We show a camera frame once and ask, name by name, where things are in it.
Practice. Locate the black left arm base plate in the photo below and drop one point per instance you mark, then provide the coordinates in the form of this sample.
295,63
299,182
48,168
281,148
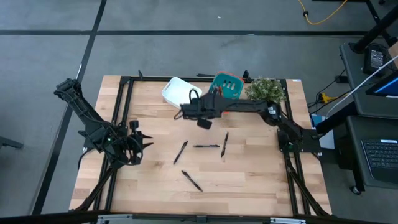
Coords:
90,144

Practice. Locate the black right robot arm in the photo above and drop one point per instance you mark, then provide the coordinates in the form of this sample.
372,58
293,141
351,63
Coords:
248,106

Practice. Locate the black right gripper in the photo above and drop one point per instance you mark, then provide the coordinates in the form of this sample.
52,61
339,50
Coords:
208,107

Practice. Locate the dark grey cart shelf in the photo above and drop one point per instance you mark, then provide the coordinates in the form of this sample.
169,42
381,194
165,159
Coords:
354,93

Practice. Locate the black caster wheel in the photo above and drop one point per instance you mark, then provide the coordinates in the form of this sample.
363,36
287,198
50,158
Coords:
356,190

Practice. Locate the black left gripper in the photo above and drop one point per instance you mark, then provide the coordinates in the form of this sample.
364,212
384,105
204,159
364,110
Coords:
134,141

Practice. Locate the black power supply unit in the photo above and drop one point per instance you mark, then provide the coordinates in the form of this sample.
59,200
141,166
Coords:
376,59

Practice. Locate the white plastic bin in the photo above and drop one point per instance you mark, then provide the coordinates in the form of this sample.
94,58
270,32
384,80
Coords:
175,90

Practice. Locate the black camera mount beam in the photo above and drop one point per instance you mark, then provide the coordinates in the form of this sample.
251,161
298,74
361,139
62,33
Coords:
46,219

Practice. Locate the black metal pole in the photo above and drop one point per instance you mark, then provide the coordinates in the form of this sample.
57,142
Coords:
376,32

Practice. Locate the monitor with blue screen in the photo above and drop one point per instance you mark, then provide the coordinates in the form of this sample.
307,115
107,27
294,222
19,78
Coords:
387,87

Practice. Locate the yellow power plug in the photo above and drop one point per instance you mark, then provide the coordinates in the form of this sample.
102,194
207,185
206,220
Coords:
324,98

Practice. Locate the teal basket with orange rim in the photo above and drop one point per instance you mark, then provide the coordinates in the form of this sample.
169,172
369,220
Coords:
230,77

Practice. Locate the plain white box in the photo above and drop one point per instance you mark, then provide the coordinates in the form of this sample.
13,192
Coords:
328,141

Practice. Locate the black retractable pen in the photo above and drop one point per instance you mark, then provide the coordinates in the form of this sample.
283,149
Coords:
224,144
192,181
180,152
205,146

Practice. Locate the dark metal foot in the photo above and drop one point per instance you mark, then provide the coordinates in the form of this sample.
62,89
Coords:
9,142

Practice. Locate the black aluminium table frame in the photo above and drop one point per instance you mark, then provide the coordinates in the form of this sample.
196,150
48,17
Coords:
149,77

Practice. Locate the potted plant with white flowers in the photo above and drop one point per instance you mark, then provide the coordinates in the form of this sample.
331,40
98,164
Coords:
264,88

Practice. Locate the black laptop keyboard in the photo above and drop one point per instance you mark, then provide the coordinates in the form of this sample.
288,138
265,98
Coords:
382,158

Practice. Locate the black power adapter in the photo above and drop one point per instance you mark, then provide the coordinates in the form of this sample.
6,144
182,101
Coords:
341,79

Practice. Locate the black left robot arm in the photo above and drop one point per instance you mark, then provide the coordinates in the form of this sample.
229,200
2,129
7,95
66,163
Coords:
87,115

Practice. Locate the dark grey desk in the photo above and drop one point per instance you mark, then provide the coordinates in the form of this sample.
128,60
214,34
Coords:
357,130

